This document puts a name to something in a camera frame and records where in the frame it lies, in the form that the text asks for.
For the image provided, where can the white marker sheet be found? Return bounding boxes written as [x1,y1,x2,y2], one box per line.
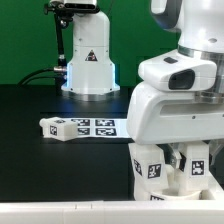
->
[66,118,129,138]

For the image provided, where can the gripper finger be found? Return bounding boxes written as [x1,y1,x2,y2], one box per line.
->
[169,143,183,170]
[209,139,224,158]

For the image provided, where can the white L-shaped obstacle fence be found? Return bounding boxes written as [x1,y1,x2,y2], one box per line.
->
[0,151,224,224]

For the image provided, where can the white round stool seat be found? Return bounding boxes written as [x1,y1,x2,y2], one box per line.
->
[133,163,205,202]

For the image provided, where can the black cables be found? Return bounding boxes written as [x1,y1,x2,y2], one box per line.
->
[17,66,68,87]

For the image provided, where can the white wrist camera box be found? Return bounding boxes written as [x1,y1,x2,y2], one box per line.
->
[138,55,217,92]

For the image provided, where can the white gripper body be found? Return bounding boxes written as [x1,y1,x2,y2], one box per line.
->
[127,82,224,144]

